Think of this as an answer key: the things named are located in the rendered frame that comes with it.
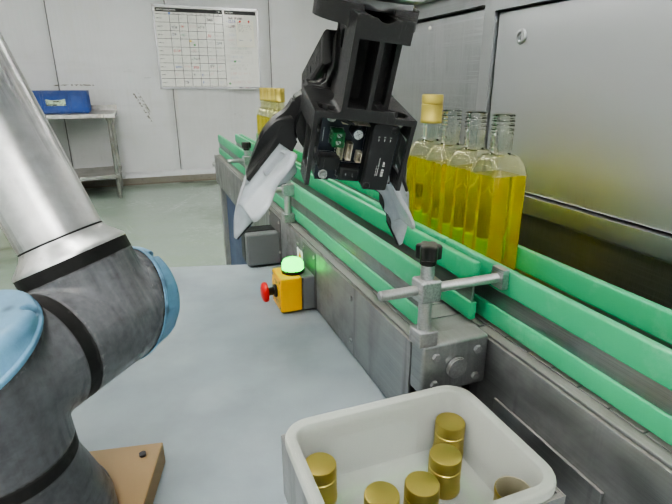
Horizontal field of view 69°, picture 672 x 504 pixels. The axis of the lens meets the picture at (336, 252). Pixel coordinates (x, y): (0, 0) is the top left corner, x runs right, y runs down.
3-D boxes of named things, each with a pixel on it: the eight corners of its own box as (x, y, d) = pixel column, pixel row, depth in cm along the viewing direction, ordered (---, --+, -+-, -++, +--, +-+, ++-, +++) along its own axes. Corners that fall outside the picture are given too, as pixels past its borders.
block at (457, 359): (487, 384, 63) (493, 335, 61) (422, 400, 60) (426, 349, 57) (470, 370, 66) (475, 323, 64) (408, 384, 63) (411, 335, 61)
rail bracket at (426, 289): (504, 332, 61) (516, 237, 57) (383, 358, 56) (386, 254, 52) (489, 322, 64) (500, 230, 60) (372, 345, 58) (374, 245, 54)
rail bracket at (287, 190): (296, 224, 111) (295, 165, 107) (264, 228, 109) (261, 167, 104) (291, 220, 115) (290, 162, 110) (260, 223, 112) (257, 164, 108)
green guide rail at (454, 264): (475, 319, 65) (481, 262, 62) (469, 320, 65) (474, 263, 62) (238, 152, 220) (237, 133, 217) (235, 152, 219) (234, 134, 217)
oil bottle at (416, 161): (445, 264, 86) (454, 139, 79) (416, 268, 84) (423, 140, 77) (428, 254, 91) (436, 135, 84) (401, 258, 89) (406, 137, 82)
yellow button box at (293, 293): (315, 310, 98) (315, 275, 96) (279, 316, 96) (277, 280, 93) (305, 296, 104) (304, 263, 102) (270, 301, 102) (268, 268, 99)
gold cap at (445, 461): (436, 504, 51) (439, 469, 49) (419, 479, 54) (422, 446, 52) (466, 495, 52) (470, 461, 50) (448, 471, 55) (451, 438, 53)
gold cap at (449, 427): (462, 443, 59) (465, 413, 58) (463, 465, 56) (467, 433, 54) (432, 439, 60) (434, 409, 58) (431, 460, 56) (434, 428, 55)
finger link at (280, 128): (232, 168, 39) (308, 84, 36) (231, 161, 40) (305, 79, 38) (277, 203, 41) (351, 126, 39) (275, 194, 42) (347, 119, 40)
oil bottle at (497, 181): (512, 304, 70) (532, 153, 63) (479, 310, 68) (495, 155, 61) (488, 290, 75) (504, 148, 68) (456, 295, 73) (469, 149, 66)
